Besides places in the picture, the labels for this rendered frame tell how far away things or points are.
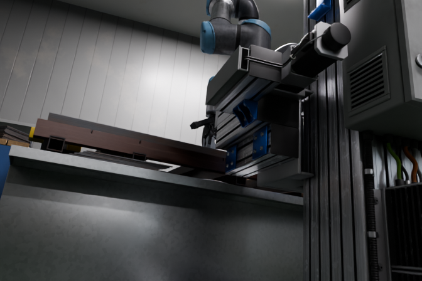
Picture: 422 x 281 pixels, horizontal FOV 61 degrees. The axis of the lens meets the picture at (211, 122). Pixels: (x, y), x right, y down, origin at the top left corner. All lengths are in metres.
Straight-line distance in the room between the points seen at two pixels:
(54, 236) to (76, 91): 3.34
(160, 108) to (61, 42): 1.41
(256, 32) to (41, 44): 3.69
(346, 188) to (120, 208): 0.74
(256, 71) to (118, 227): 0.71
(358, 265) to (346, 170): 0.22
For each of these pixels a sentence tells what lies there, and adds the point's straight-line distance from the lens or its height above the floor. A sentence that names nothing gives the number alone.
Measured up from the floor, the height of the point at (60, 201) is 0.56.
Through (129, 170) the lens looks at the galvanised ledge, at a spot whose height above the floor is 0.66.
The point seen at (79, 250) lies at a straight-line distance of 1.27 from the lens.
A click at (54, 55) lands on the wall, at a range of 4.68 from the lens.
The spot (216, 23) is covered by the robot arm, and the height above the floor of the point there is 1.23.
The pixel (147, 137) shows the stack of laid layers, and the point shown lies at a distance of 1.44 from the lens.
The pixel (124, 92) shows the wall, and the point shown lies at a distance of 4.51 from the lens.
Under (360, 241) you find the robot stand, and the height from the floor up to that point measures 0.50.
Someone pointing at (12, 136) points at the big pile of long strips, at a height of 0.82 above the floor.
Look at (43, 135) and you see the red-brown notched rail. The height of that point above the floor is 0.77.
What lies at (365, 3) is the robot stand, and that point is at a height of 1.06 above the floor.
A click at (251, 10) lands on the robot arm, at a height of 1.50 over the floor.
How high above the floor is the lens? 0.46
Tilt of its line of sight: 20 degrees up
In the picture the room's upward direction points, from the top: 5 degrees clockwise
